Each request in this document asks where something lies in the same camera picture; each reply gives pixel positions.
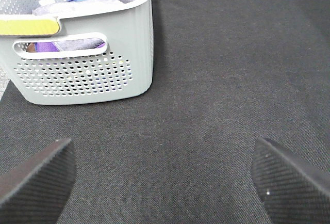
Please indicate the grey perforated laundry basket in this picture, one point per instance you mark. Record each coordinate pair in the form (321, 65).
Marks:
(122, 68)

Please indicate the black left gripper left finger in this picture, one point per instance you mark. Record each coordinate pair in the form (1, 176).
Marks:
(37, 190)

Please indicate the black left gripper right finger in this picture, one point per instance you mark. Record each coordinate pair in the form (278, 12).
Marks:
(291, 189)

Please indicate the black fabric table mat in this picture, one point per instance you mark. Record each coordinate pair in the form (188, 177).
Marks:
(225, 73)

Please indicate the yellow tape strip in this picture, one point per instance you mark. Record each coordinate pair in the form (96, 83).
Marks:
(29, 27)

